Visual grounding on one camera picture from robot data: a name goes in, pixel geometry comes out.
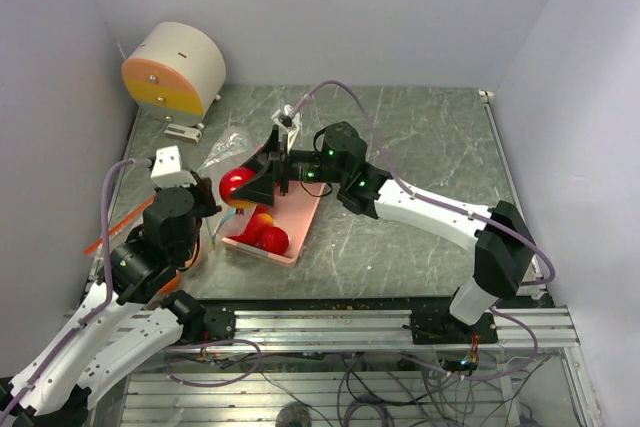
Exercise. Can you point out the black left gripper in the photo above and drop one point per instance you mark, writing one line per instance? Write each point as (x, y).
(204, 190)

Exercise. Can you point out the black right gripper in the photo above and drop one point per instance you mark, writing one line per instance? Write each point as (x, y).
(261, 188)

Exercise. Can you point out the pink red apple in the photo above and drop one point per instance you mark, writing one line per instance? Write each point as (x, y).
(232, 181)

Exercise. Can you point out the clear bag blue zipper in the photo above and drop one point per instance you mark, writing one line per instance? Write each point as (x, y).
(229, 151)

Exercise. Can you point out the pink perforated plastic basket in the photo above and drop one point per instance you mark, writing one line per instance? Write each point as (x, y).
(292, 212)

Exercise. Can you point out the orange persimmon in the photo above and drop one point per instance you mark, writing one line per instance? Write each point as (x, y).
(170, 286)

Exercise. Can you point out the red fruit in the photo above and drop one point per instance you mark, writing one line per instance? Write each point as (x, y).
(273, 240)

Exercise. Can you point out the clear bag orange zipper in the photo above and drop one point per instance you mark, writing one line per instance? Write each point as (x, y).
(122, 228)

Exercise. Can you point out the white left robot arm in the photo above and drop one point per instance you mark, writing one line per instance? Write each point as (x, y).
(81, 363)

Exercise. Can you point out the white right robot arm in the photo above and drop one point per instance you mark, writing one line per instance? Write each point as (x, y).
(497, 236)

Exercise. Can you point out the beige cylinder orange face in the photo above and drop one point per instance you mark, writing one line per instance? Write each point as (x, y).
(175, 74)

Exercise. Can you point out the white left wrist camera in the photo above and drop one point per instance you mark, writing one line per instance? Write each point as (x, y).
(168, 170)

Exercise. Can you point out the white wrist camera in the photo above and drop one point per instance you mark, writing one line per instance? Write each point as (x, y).
(168, 170)
(289, 124)

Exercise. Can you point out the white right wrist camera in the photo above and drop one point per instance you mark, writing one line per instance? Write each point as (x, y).
(289, 124)

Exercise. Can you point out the small white bracket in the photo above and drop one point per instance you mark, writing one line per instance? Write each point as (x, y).
(190, 134)

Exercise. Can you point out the aluminium rail frame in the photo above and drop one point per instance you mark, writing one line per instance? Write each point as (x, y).
(407, 324)

